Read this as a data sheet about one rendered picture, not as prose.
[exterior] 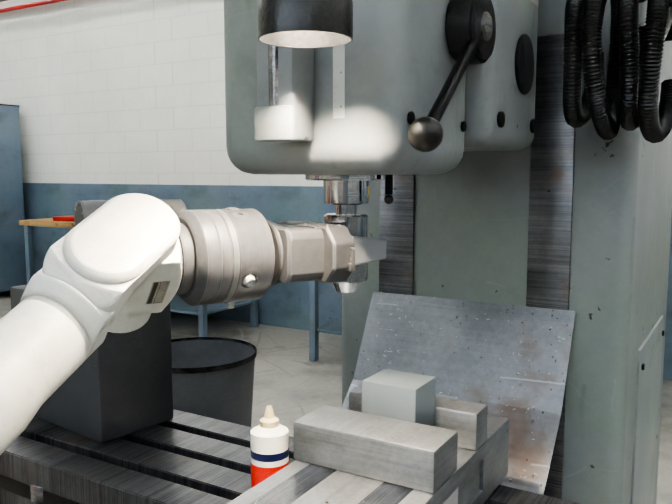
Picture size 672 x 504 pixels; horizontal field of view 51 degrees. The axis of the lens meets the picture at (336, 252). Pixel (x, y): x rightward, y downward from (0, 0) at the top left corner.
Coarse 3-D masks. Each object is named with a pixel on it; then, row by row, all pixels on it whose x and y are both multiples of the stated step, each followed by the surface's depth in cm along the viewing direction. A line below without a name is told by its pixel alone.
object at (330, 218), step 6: (324, 216) 73; (330, 216) 72; (336, 216) 72; (342, 216) 72; (348, 216) 72; (354, 216) 72; (360, 216) 72; (366, 216) 73; (324, 222) 73; (330, 222) 72; (336, 222) 72; (342, 222) 72; (348, 222) 72; (354, 222) 72; (360, 222) 72; (366, 222) 73
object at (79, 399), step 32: (160, 320) 98; (96, 352) 91; (128, 352) 94; (160, 352) 98; (64, 384) 96; (96, 384) 91; (128, 384) 94; (160, 384) 99; (64, 416) 97; (96, 416) 92; (128, 416) 95; (160, 416) 99
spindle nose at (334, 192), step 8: (328, 184) 72; (336, 184) 71; (344, 184) 71; (352, 184) 71; (360, 184) 72; (368, 184) 73; (328, 192) 72; (336, 192) 71; (344, 192) 71; (352, 192) 71; (360, 192) 72; (328, 200) 72; (336, 200) 71; (344, 200) 71; (352, 200) 71; (360, 200) 72; (368, 200) 73
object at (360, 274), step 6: (348, 228) 72; (354, 228) 72; (360, 228) 72; (366, 228) 73; (354, 234) 72; (360, 234) 72; (366, 234) 73; (360, 264) 73; (366, 264) 74; (360, 270) 73; (366, 270) 74; (354, 276) 72; (360, 276) 73; (366, 276) 74; (336, 282) 73; (342, 282) 72; (348, 282) 72; (354, 282) 73
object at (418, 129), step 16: (464, 0) 67; (480, 0) 68; (448, 16) 68; (464, 16) 67; (480, 16) 68; (448, 32) 68; (464, 32) 67; (480, 32) 68; (448, 48) 69; (464, 48) 67; (480, 48) 68; (464, 64) 65; (448, 80) 63; (448, 96) 62; (432, 112) 61; (416, 128) 58; (432, 128) 58; (416, 144) 59; (432, 144) 59
